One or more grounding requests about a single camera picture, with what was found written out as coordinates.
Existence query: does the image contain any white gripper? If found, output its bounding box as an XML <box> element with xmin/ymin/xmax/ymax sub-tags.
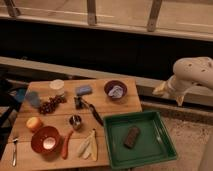
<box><xmin>153</xmin><ymin>75</ymin><xmax>195</xmax><ymax>106</ymax></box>

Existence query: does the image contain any blue plastic cup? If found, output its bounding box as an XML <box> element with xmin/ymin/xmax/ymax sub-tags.
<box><xmin>25</xmin><ymin>91</ymin><xmax>41</xmax><ymax>108</ymax></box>

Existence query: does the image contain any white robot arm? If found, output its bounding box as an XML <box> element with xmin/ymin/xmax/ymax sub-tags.
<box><xmin>153</xmin><ymin>57</ymin><xmax>213</xmax><ymax>106</ymax></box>

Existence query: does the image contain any green plastic tray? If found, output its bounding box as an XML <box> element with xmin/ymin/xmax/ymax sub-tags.
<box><xmin>103</xmin><ymin>111</ymin><xmax>177</xmax><ymax>169</ymax></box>

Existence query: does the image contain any crumpled white paper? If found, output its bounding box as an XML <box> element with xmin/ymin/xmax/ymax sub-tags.
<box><xmin>108</xmin><ymin>85</ymin><xmax>124</xmax><ymax>99</ymax></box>

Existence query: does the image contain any dark purple bowl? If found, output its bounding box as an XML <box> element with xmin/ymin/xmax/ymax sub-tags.
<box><xmin>104</xmin><ymin>80</ymin><xmax>127</xmax><ymax>100</ymax></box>

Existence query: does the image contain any small metal cup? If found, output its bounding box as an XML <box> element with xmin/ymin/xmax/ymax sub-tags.
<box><xmin>69</xmin><ymin>115</ymin><xmax>82</xmax><ymax>130</ymax></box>

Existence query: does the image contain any orange carrot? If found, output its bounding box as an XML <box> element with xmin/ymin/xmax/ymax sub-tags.
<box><xmin>61</xmin><ymin>130</ymin><xmax>73</xmax><ymax>160</ymax></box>

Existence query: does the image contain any clear white plastic cup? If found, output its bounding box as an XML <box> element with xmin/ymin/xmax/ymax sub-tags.
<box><xmin>49</xmin><ymin>79</ymin><xmax>65</xmax><ymax>96</ymax></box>

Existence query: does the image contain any bunch of dark grapes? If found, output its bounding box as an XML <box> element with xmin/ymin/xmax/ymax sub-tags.
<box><xmin>38</xmin><ymin>95</ymin><xmax>67</xmax><ymax>114</ymax></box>

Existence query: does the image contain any white candle in bowl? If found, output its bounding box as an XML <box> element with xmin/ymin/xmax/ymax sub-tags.
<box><xmin>43</xmin><ymin>137</ymin><xmax>56</xmax><ymax>149</ymax></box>

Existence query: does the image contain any red bowl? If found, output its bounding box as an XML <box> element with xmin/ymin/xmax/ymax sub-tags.
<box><xmin>31</xmin><ymin>126</ymin><xmax>61</xmax><ymax>155</ymax></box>

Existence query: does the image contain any yellow apple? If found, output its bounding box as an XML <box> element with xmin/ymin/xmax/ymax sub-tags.
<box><xmin>26</xmin><ymin>117</ymin><xmax>43</xmax><ymax>132</ymax></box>

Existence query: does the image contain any black chair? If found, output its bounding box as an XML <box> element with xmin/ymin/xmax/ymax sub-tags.
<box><xmin>0</xmin><ymin>77</ymin><xmax>26</xmax><ymax>159</ymax></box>

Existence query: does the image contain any metal spoon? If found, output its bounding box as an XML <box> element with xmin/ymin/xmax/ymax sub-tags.
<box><xmin>12</xmin><ymin>137</ymin><xmax>18</xmax><ymax>167</ymax></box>

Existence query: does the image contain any black handled can opener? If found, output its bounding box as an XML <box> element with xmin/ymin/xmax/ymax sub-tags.
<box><xmin>74</xmin><ymin>96</ymin><xmax>103</xmax><ymax>125</ymax></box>

